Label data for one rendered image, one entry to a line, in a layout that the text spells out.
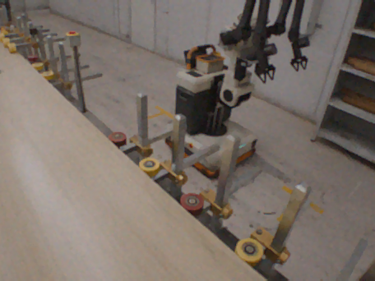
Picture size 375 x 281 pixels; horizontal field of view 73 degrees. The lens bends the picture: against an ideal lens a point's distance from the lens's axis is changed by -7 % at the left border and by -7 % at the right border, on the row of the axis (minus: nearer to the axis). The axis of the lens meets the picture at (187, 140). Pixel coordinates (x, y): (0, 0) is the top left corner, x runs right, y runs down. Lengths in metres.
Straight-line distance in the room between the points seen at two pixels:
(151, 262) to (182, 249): 0.10
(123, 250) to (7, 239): 0.35
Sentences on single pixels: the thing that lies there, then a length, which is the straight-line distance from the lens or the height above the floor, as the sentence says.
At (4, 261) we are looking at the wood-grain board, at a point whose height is 0.90.
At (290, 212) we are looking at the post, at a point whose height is 1.03.
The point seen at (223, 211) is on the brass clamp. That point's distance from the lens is 1.01.
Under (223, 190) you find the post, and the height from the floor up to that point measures 0.94.
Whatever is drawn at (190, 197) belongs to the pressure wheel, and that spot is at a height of 0.90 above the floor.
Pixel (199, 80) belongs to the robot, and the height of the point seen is 0.80.
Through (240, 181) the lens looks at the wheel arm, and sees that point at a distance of 1.14.
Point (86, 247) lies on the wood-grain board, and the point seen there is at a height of 0.90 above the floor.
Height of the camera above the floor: 1.59
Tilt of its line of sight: 34 degrees down
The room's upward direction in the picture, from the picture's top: 4 degrees clockwise
